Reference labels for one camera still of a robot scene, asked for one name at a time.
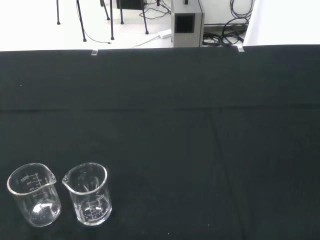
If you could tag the white panel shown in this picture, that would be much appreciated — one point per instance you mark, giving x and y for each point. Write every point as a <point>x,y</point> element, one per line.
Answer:
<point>282,22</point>

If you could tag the black bench cloth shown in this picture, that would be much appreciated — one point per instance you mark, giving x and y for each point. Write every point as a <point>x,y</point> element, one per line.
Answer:
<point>160,130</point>

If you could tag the clear tape strip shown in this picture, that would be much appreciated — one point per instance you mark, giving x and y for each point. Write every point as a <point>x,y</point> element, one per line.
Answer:
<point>95,52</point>
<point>240,49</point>

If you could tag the grey metal cabinet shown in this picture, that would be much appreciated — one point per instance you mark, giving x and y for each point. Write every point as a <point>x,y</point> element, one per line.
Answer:
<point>185,38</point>

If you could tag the black tripod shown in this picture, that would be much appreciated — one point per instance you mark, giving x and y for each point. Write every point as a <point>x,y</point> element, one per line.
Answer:
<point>111,25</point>
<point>81,22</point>

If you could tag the white power adapter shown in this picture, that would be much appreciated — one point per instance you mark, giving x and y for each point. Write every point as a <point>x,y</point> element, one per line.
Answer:
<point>165,33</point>

